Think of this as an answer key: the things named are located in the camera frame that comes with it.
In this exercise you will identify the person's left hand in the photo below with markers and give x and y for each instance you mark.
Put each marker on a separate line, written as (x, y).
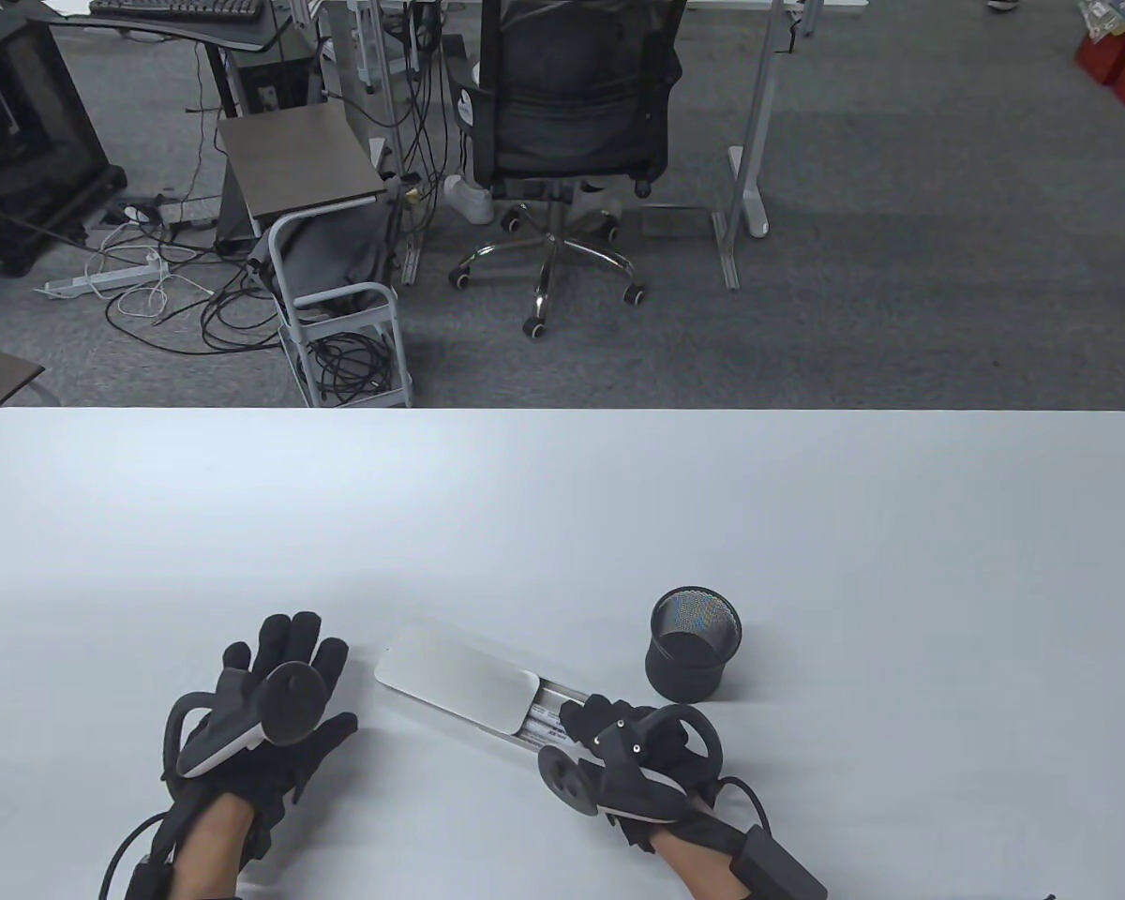
(300, 647)

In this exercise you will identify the person's right hand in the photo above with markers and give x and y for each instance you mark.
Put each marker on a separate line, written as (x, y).
(591, 717)

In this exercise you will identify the black and white hand controller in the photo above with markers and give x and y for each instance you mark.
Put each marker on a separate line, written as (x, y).
(567, 778)
(286, 703)

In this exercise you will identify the white power strip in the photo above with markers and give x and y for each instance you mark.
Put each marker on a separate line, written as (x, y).
(103, 279)

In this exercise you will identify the person's left forearm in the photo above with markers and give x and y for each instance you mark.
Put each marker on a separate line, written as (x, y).
(211, 853)

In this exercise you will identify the black mesh pen holder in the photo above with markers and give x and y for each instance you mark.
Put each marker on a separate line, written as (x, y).
(689, 677)

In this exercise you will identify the white rolling cart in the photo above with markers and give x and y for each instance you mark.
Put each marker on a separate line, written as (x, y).
(347, 300)

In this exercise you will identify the brown top side table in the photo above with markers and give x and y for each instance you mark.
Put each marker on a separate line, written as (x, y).
(300, 155)

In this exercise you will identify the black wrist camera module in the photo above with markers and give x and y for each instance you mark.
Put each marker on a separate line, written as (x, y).
(147, 883)
(778, 867)

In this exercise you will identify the black mesh office chair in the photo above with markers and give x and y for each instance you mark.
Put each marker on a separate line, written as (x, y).
(572, 103)

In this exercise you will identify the black desk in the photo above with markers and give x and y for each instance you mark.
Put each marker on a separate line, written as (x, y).
(234, 37)

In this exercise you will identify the person's right forearm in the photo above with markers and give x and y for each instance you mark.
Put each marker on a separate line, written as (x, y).
(703, 867)

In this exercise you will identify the black cabinet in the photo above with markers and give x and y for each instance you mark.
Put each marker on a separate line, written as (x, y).
(19, 141)

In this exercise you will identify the white desk frame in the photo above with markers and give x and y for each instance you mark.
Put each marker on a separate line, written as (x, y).
(748, 178)
(389, 112)

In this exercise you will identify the white marker pen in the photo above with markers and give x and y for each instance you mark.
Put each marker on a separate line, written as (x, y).
(548, 720)
(539, 741)

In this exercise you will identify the black keyboard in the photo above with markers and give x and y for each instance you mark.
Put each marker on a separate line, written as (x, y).
(173, 7)

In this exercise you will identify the grey bag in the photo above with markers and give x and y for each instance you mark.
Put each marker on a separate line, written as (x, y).
(323, 253)

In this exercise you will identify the silver sliding box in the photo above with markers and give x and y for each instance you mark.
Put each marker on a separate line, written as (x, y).
(459, 677)

